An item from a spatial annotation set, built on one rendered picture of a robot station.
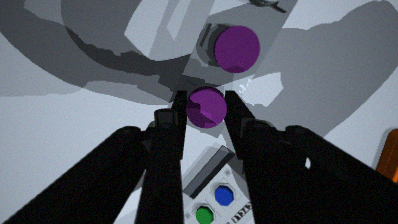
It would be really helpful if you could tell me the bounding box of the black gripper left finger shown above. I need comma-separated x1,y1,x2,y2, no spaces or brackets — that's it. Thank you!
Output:
2,90,187,224

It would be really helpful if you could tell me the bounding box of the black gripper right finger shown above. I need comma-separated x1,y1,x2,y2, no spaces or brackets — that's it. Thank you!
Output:
224,91,398,224

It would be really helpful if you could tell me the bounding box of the orange digital multimeter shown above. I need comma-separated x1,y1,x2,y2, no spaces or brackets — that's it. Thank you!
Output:
376,129,398,183

